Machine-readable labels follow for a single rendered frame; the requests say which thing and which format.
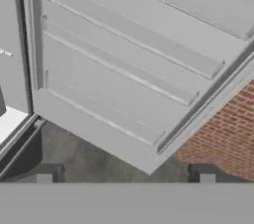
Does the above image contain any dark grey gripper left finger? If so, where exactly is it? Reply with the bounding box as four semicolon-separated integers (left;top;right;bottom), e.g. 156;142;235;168
5;164;65;184

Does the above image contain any grey fridge body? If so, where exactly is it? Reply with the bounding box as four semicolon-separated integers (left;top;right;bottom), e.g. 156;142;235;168
0;0;48;180

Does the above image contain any grey fridge door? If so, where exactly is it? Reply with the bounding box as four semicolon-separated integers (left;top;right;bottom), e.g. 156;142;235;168
20;0;254;176

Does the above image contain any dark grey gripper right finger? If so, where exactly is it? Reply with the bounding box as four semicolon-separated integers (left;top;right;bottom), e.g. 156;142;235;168
188;164;251;184

